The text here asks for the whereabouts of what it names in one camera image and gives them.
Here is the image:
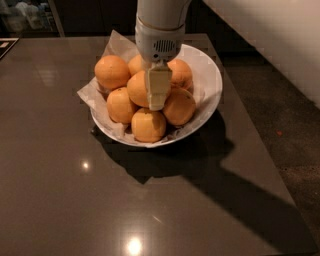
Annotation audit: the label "white paper liner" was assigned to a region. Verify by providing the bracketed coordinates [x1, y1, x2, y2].
[76, 29, 206, 148]

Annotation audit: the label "white bowl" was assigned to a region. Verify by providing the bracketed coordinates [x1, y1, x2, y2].
[88, 45, 223, 148]

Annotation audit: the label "white containers on shelf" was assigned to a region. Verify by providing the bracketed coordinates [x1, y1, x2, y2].
[0, 0, 56, 33]

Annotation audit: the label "dark tray at table corner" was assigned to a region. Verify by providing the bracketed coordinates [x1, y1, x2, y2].
[0, 38, 19, 59]

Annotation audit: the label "orange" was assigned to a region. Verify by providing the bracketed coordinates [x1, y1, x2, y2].
[107, 87, 138, 124]
[168, 59, 193, 89]
[162, 88, 196, 126]
[128, 54, 146, 76]
[127, 70, 149, 108]
[131, 108, 166, 143]
[94, 55, 131, 90]

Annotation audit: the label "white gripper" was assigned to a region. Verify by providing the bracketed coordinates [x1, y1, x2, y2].
[135, 15, 185, 111]

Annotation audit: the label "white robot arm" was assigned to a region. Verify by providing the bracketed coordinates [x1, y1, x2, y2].
[135, 0, 320, 107]

